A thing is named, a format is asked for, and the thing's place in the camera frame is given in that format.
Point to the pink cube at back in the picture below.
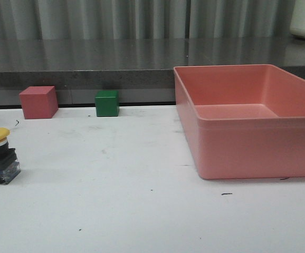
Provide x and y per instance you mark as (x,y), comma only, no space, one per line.
(39,102)

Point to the grey stone counter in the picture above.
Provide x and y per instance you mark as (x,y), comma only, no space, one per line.
(139,64)

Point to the green cube right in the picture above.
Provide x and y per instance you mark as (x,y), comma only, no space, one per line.
(107,103)

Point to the pink plastic bin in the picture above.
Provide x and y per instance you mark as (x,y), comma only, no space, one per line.
(242,121)

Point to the grey-white curtain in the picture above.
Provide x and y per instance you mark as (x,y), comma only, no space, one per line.
(86,20)

